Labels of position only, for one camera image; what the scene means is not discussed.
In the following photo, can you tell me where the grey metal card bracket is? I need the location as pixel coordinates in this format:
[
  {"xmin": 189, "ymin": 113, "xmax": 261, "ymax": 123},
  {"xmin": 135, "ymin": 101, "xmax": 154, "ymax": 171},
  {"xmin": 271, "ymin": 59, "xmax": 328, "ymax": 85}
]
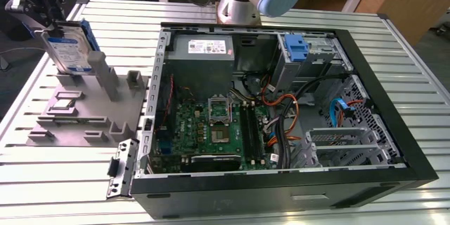
[{"xmin": 106, "ymin": 138, "xmax": 141, "ymax": 200}]

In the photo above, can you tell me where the black chair wheel base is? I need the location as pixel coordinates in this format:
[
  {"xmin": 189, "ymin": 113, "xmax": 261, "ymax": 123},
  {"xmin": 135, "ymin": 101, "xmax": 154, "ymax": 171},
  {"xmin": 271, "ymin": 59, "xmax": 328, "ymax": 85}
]
[{"xmin": 430, "ymin": 6, "xmax": 450, "ymax": 36}]

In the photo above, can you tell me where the green motherboard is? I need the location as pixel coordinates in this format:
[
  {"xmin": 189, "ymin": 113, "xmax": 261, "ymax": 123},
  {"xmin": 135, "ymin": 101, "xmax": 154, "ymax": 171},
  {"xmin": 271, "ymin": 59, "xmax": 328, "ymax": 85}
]
[{"xmin": 150, "ymin": 97, "xmax": 282, "ymax": 174}]

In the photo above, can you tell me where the black cable bundle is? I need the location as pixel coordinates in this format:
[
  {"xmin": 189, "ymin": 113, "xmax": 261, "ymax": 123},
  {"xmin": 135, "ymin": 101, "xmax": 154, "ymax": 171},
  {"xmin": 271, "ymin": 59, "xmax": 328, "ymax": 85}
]
[{"xmin": 273, "ymin": 74, "xmax": 349, "ymax": 170}]

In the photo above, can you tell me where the black RAM slot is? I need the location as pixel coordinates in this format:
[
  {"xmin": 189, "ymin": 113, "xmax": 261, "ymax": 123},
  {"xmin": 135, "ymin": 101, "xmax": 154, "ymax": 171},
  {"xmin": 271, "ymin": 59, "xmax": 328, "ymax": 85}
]
[
  {"xmin": 250, "ymin": 100, "xmax": 267, "ymax": 164},
  {"xmin": 241, "ymin": 101, "xmax": 255, "ymax": 164}
]

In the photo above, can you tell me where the grey optical drive cage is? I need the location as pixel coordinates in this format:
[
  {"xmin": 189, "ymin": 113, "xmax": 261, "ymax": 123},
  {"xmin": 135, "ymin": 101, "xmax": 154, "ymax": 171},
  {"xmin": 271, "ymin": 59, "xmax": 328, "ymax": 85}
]
[{"xmin": 273, "ymin": 33, "xmax": 354, "ymax": 94}]

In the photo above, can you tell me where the thin red fan wire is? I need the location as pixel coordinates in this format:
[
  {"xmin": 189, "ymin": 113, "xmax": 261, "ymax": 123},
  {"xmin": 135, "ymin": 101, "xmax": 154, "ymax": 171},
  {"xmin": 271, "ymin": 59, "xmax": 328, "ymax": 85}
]
[{"xmin": 167, "ymin": 73, "xmax": 177, "ymax": 116}]

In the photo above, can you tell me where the grey side camera bracket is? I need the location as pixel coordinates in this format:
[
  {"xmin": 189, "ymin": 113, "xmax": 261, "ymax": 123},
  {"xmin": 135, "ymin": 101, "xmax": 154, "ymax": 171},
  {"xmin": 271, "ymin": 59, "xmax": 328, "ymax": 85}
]
[{"xmin": 4, "ymin": 0, "xmax": 59, "ymax": 31}]

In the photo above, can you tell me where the green RAM stick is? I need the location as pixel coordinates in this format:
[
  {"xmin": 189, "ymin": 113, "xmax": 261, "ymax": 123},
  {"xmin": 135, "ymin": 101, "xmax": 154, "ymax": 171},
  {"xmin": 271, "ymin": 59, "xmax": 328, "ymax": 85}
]
[{"xmin": 52, "ymin": 118, "xmax": 94, "ymax": 125}]

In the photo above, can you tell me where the metal disk bay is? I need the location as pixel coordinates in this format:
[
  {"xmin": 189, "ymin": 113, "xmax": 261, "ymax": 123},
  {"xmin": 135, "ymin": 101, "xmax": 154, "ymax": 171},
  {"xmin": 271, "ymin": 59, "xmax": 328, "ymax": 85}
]
[{"xmin": 301, "ymin": 126, "xmax": 393, "ymax": 169}]

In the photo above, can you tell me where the grey parts rack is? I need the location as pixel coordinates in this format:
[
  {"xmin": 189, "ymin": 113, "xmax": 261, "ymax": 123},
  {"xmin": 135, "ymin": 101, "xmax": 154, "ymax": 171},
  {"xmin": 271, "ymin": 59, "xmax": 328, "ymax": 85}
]
[{"xmin": 27, "ymin": 51, "xmax": 150, "ymax": 148}]

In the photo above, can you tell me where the hard disk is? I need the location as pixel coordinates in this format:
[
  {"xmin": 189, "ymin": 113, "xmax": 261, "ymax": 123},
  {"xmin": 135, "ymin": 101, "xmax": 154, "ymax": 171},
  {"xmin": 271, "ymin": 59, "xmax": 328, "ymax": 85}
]
[{"xmin": 34, "ymin": 18, "xmax": 102, "ymax": 76}]

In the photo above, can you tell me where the black graphics card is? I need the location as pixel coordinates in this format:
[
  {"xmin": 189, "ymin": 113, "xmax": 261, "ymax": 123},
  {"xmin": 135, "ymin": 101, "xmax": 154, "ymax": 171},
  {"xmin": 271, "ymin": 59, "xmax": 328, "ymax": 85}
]
[{"xmin": 181, "ymin": 153, "xmax": 243, "ymax": 173}]

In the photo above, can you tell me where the CPU socket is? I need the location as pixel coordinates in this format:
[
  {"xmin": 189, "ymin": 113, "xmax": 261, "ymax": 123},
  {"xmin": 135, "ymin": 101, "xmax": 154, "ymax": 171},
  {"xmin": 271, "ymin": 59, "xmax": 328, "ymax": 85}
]
[{"xmin": 210, "ymin": 126, "xmax": 235, "ymax": 145}]

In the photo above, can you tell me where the black open PC case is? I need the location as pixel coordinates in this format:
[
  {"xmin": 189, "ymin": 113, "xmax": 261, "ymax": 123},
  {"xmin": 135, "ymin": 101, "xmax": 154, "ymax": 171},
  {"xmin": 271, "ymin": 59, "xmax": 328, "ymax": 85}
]
[{"xmin": 130, "ymin": 21, "xmax": 441, "ymax": 220}]

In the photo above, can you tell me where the grey power supply unit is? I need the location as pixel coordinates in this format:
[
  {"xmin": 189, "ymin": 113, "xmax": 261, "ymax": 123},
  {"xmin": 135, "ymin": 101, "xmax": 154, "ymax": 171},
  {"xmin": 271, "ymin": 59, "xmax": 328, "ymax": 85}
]
[{"xmin": 165, "ymin": 34, "xmax": 235, "ymax": 100}]

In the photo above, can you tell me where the blue drive latch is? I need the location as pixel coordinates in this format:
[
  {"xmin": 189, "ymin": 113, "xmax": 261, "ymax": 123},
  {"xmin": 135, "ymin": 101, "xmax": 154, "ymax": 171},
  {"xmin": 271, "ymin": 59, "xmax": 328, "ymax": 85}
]
[{"xmin": 285, "ymin": 34, "xmax": 310, "ymax": 63}]

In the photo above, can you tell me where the brown wooden cabinet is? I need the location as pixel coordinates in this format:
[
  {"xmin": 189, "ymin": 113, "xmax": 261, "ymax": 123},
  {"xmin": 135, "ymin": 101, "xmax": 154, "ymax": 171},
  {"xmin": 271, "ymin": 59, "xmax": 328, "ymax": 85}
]
[{"xmin": 354, "ymin": 0, "xmax": 450, "ymax": 49}]

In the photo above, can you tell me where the orange wire bundle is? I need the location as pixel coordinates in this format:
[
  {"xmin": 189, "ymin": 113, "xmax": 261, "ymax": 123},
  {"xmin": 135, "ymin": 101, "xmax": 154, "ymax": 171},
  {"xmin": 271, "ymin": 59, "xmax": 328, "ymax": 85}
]
[{"xmin": 262, "ymin": 93, "xmax": 302, "ymax": 148}]

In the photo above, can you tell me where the metal socket cover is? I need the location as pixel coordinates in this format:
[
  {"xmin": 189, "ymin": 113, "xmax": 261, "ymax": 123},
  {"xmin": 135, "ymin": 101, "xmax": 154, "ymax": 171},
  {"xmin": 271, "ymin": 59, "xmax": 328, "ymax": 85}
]
[{"xmin": 209, "ymin": 95, "xmax": 234, "ymax": 126}]

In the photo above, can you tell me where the blue wire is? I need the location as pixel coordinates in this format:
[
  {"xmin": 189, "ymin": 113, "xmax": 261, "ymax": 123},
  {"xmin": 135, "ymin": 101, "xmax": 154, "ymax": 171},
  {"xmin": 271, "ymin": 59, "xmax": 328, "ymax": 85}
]
[{"xmin": 329, "ymin": 98, "xmax": 353, "ymax": 128}]

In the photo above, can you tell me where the black office chair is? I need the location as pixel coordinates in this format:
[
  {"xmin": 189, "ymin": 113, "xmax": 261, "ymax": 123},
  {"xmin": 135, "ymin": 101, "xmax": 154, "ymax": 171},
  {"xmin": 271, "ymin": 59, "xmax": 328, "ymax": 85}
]
[{"xmin": 0, "ymin": 11, "xmax": 39, "ymax": 42}]

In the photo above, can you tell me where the CPU with silver top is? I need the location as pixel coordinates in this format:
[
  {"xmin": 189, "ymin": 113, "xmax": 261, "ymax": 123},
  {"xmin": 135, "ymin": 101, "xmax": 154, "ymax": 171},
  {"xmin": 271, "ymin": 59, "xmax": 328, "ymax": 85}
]
[{"xmin": 52, "ymin": 99, "xmax": 78, "ymax": 110}]

